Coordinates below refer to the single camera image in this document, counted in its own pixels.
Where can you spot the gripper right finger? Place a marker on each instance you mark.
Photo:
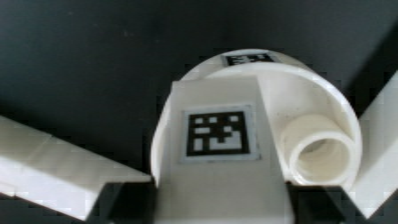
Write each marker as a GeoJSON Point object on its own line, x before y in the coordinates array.
{"type": "Point", "coordinates": [323, 205]}

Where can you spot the white front fence wall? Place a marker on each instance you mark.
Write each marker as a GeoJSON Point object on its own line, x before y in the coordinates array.
{"type": "Point", "coordinates": [53, 172]}

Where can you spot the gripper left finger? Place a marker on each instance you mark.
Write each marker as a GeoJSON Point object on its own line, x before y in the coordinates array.
{"type": "Point", "coordinates": [125, 204]}

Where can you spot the white stool leg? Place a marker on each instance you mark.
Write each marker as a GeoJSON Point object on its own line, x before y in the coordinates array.
{"type": "Point", "coordinates": [376, 184]}
{"type": "Point", "coordinates": [221, 185]}

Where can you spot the white round stool seat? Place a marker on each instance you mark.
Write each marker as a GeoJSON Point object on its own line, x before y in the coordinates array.
{"type": "Point", "coordinates": [312, 119]}

